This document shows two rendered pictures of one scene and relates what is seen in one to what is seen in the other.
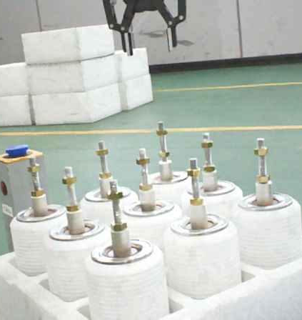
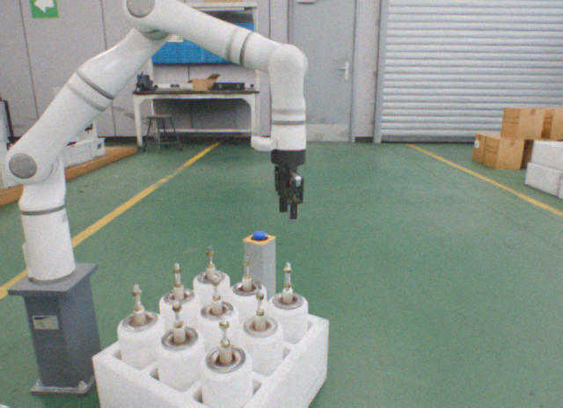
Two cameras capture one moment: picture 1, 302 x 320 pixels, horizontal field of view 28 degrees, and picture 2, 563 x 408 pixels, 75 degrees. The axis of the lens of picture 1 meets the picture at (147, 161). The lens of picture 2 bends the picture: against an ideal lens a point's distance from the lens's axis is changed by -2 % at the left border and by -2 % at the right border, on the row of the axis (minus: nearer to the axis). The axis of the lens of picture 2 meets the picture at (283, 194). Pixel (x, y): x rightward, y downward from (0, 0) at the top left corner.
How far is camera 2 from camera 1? 99 cm
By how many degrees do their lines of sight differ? 60
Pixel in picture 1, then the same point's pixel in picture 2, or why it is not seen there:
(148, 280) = (124, 342)
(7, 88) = (550, 162)
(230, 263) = (167, 371)
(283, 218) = (204, 375)
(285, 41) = not seen: outside the picture
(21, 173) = (249, 249)
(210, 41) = not seen: outside the picture
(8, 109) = (544, 178)
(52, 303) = not seen: hidden behind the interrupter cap
